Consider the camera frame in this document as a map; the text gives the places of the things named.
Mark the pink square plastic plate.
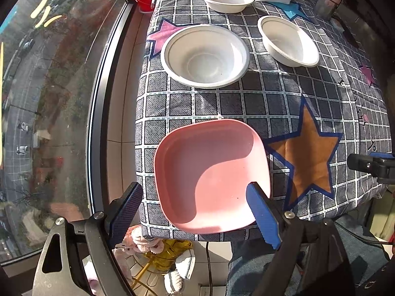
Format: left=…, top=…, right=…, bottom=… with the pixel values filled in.
left=153, top=119, right=271, bottom=235

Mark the plush toy with yellow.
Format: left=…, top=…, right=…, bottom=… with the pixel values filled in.
left=112, top=224, right=196, bottom=295

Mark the grey checked star tablecloth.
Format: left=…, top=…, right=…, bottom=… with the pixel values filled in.
left=135, top=0, right=392, bottom=241

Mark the black cable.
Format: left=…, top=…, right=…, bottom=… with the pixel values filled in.
left=205, top=240, right=214, bottom=296

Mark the black window frame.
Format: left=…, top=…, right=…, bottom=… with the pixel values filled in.
left=86, top=0, right=137, bottom=214

